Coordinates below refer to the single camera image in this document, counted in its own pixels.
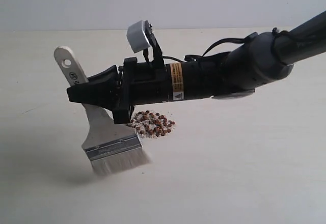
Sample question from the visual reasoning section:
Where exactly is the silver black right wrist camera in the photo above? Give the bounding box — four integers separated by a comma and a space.
126, 20, 165, 70

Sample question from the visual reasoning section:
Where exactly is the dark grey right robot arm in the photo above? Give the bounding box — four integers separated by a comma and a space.
67, 13, 325, 124

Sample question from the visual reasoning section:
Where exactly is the white paint brush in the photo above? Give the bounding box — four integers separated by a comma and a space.
53, 46, 151, 177

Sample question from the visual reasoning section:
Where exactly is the pile of brown pellets and grains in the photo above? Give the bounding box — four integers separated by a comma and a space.
126, 110, 176, 138

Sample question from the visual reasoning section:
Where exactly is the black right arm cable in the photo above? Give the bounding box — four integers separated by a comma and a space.
142, 27, 326, 67

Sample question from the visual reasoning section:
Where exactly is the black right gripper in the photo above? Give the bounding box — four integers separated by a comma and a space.
67, 58, 218, 124

